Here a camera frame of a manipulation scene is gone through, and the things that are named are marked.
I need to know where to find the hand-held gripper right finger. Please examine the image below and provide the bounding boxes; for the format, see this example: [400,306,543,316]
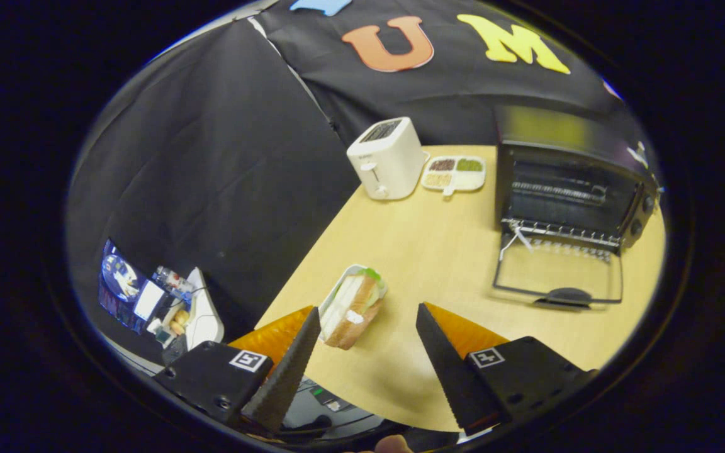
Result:
[415,303,597,436]

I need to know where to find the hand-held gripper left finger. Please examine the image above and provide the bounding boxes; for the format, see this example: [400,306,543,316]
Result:
[154,306,322,435]

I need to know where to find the toy sandwich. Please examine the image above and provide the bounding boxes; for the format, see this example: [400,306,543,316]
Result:
[318,264,388,350]

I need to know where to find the black toaster oven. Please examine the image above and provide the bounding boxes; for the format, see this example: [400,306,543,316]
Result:
[493,106,660,310]

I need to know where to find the white pop-up toaster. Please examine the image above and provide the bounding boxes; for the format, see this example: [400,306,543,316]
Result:
[346,117,429,201]

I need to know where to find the white curved plastic object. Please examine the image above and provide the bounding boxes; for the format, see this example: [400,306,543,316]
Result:
[185,267,225,350]

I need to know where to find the clear plastic bottle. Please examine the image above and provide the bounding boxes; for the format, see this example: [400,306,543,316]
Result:
[152,266,194,299]

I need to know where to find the blue printed board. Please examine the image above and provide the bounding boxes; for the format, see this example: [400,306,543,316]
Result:
[98,239,168,333]

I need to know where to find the white divided snack tray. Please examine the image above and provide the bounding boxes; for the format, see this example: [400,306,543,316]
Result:
[421,155,486,197]

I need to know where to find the grey device with cables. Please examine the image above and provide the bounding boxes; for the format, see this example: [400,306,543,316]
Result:
[278,376,388,436]

